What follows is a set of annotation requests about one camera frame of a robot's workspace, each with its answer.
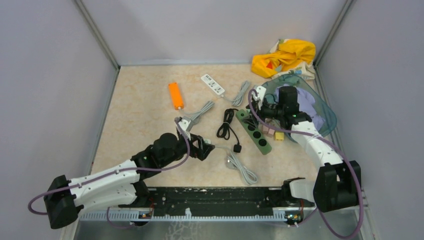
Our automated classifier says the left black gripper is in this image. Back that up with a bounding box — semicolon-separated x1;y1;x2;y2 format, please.
161;130;215;167

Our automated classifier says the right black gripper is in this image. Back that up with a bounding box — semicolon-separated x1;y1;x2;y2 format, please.
241;96;285;128

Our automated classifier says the pink plug orange strip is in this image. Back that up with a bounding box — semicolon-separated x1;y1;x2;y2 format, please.
267;128;275;138

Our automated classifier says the yellow plug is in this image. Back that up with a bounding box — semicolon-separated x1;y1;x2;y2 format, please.
273;132;285;141

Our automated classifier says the green power strip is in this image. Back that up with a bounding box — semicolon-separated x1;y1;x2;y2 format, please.
235;109;272;155

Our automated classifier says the orange power strip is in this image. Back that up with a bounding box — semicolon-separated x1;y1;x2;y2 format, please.
168;82;184;110

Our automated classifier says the white power strip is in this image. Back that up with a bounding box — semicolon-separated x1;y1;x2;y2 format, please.
200;74;225;97

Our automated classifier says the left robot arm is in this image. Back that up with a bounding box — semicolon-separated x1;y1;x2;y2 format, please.
43;133;215;229

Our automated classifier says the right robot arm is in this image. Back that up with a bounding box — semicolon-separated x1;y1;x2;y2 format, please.
249;85;362;213

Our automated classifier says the purple cloth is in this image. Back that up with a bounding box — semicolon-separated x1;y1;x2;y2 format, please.
296;87;325;131

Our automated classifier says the teal plastic basket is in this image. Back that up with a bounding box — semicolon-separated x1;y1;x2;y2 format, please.
261;73;337;137

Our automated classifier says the yellow cloth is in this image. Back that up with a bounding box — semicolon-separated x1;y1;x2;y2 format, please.
251;39;316;80

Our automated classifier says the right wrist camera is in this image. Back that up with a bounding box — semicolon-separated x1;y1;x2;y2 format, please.
252;85;267;110

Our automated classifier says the black power cord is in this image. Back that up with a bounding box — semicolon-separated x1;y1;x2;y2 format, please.
216;107;243;154

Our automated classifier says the grey coiled cable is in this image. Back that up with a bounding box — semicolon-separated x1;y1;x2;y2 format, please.
180;100;216;126

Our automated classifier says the grey cable of white strip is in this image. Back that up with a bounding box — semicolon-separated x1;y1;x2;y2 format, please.
222;80;253;108

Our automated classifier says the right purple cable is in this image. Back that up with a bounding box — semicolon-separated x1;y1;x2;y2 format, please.
247;88;365;240

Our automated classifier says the purple cable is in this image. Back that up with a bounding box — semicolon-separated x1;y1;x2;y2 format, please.
27;119;192;230
247;88;365;240

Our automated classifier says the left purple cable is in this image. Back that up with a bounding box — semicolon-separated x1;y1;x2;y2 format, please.
27;119;192;230

